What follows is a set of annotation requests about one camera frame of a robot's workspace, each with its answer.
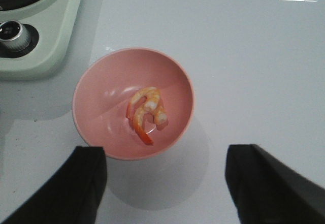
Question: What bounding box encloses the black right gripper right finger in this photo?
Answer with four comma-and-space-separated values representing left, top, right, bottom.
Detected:
225, 144, 324, 223

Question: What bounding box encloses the pink bowl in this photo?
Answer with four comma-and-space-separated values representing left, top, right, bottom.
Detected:
72, 48, 194, 161

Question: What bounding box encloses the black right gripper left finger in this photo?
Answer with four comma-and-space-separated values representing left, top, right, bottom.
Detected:
3, 146, 107, 223

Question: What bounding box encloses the right silver control knob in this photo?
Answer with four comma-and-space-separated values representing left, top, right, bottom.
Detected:
1, 20, 31, 52

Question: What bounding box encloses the orange cooked shrimp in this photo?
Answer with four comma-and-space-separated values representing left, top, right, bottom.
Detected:
126, 87, 168, 145

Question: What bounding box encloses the mint green breakfast maker base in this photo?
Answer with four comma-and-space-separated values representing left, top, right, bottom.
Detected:
1, 0, 81, 81

